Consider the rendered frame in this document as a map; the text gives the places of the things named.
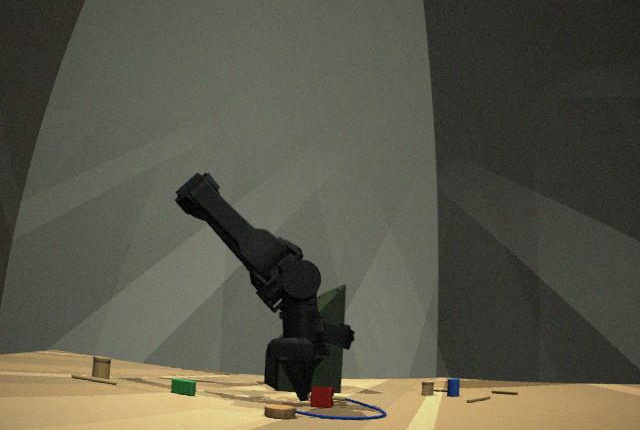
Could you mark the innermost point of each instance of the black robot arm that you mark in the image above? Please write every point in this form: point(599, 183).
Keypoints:
point(275, 265)

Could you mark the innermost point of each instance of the blue cylinder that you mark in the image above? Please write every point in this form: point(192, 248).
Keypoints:
point(453, 387)

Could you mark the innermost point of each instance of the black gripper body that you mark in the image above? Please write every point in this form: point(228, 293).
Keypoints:
point(296, 343)

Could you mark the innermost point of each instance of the small green block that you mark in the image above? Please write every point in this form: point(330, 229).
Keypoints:
point(183, 387)

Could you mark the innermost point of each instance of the round wooden button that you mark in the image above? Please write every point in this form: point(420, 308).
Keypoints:
point(280, 411)

